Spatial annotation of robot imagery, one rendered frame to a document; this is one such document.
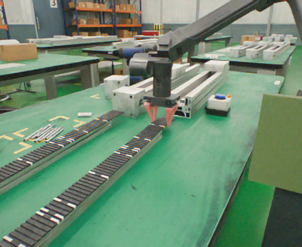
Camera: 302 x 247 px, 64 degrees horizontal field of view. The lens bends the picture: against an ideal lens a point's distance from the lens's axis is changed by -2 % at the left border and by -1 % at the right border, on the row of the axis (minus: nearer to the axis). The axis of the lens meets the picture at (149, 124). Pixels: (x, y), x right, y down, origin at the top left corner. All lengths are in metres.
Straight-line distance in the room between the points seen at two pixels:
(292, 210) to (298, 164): 0.13
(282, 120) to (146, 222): 0.33
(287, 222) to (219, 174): 0.19
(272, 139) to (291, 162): 0.06
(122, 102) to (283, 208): 0.62
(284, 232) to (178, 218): 0.31
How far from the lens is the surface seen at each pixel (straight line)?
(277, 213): 0.68
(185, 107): 0.94
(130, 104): 0.93
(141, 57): 0.78
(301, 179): 0.61
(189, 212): 0.50
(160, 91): 0.74
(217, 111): 0.99
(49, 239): 0.47
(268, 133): 0.56
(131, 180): 0.58
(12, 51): 2.82
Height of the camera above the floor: 1.11
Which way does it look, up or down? 22 degrees down
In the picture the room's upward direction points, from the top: straight up
